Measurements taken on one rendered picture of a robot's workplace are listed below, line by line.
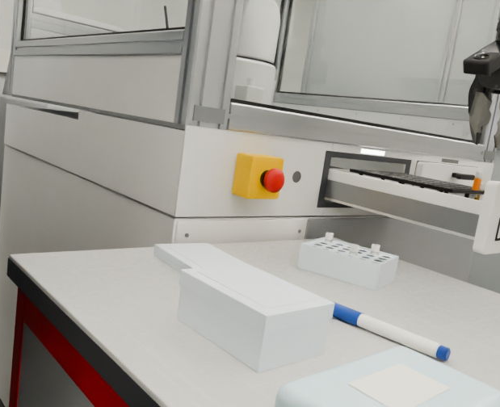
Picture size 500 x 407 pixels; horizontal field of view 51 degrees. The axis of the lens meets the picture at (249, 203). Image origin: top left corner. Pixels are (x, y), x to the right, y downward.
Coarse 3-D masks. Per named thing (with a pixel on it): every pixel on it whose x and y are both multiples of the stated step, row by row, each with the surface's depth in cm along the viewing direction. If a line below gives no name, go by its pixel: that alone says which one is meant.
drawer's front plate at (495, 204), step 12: (492, 192) 77; (492, 204) 77; (480, 216) 79; (492, 216) 78; (480, 228) 79; (492, 228) 79; (480, 240) 79; (492, 240) 80; (480, 252) 79; (492, 252) 80
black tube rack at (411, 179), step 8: (376, 176) 100; (384, 176) 98; (392, 176) 101; (400, 176) 103; (408, 176) 107; (416, 176) 110; (416, 184) 93; (424, 184) 92; (432, 184) 94; (440, 184) 96; (448, 184) 100; (456, 184) 103
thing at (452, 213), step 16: (336, 176) 103; (352, 176) 100; (368, 176) 115; (336, 192) 102; (352, 192) 99; (368, 192) 96; (384, 192) 94; (400, 192) 92; (416, 192) 89; (432, 192) 87; (448, 192) 110; (368, 208) 97; (384, 208) 94; (400, 208) 91; (416, 208) 89; (432, 208) 87; (448, 208) 84; (464, 208) 83; (480, 208) 81; (432, 224) 87; (448, 224) 84; (464, 224) 82
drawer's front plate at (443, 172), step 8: (416, 168) 123; (424, 168) 122; (432, 168) 124; (440, 168) 126; (448, 168) 128; (456, 168) 131; (464, 168) 133; (472, 168) 136; (480, 168) 139; (424, 176) 122; (432, 176) 125; (440, 176) 127; (448, 176) 129; (464, 184) 135; (472, 184) 138
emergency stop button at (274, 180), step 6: (270, 174) 85; (276, 174) 85; (282, 174) 86; (264, 180) 85; (270, 180) 84; (276, 180) 85; (282, 180) 86; (264, 186) 85; (270, 186) 85; (276, 186) 85; (282, 186) 86
